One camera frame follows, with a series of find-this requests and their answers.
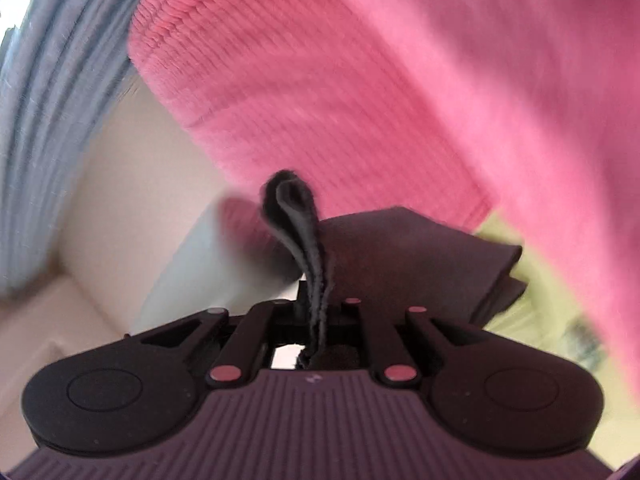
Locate grey cleaning cloth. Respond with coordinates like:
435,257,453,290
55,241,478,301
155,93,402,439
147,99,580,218
260,170,527,368

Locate white insulated bottle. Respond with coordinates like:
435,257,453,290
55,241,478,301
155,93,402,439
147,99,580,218
131,199,303,368

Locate yellow-green covered armchair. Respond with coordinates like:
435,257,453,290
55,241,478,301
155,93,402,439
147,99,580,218
472,210,616,376

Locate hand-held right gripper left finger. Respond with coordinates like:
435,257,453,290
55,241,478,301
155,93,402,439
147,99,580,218
141,282,311,389

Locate pink ribbed blanket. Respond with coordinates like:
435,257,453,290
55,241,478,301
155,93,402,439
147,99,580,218
127,0,640,411

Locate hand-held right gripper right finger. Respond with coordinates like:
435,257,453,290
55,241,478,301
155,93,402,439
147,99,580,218
325,297,502,387

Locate grey-blue curtain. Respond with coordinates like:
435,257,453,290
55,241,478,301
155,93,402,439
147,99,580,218
0,0,166,296

